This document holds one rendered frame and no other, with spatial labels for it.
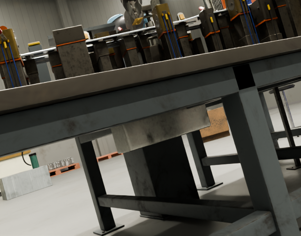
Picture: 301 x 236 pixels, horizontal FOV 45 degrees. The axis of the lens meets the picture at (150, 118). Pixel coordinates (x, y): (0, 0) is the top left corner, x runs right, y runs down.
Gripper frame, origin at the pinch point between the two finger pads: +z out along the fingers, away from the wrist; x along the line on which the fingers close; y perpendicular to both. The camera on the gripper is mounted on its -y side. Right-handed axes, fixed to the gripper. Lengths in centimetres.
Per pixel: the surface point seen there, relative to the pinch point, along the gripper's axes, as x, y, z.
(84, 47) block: -30.5, 20.6, 13.3
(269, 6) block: 54, 24, 14
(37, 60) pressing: -49, -7, 8
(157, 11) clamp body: 3.5, 21.5, 5.1
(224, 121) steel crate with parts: 248, -462, 92
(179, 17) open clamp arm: 27.9, -15.1, -0.2
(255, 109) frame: 6, 72, 54
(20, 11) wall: -64, -1065, -404
